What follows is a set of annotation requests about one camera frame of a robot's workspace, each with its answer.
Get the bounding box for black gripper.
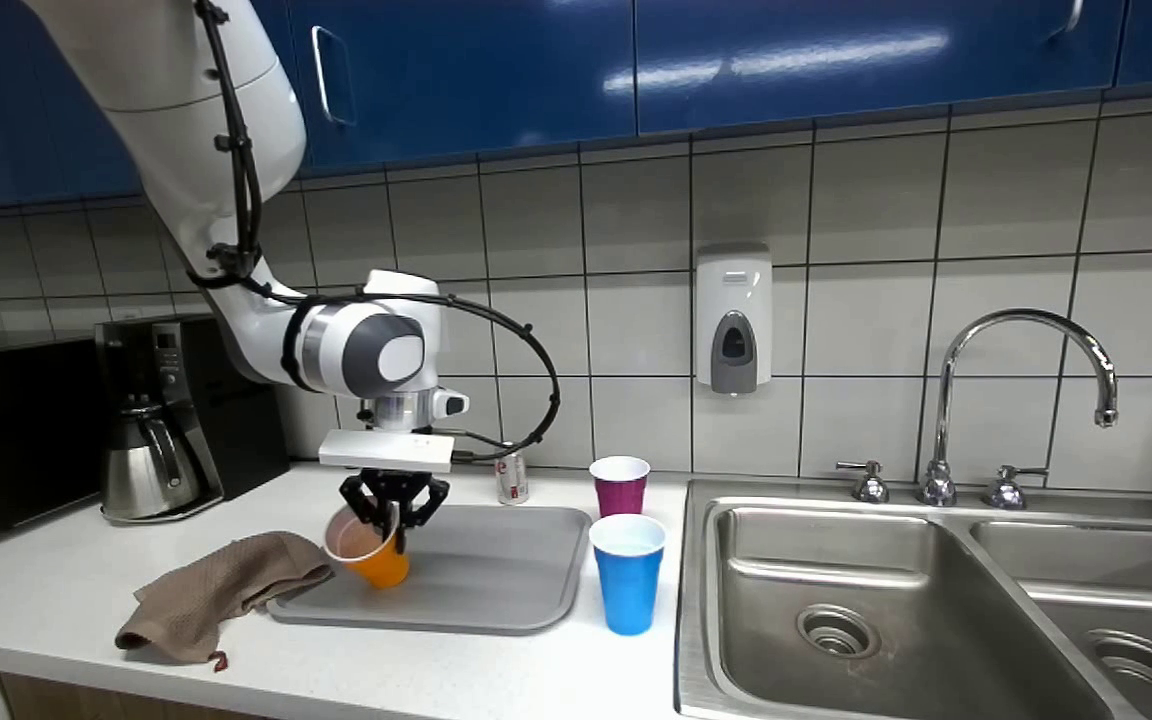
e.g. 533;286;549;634
340;466;448;545

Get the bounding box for orange plastic cup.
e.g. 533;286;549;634
326;506;412;592

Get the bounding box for purple plastic cup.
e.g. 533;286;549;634
587;456;654;517

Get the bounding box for blue plastic cup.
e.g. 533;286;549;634
587;517;669;634

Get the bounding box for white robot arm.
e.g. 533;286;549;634
26;0;467;529

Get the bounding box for grey serving tray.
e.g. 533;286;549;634
267;506;587;634

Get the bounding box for brown cloth towel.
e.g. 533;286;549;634
118;530;332;663

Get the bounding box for black steel coffee maker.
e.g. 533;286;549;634
97;317;288;520

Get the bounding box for steel coffee carafe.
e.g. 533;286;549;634
103;405;206;523

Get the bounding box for black microwave oven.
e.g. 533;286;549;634
0;340;110;534

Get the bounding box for stainless steel double sink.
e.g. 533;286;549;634
678;485;1152;720

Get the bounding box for white soap dispenser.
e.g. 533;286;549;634
695;247;772;394

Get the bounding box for wooden lower cabinet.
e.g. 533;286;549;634
0;672;255;720

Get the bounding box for blue upper cabinets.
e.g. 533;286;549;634
0;0;1152;206

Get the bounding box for chrome gooseneck faucet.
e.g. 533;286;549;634
832;303;1123;511

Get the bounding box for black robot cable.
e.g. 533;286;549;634
190;0;563;466

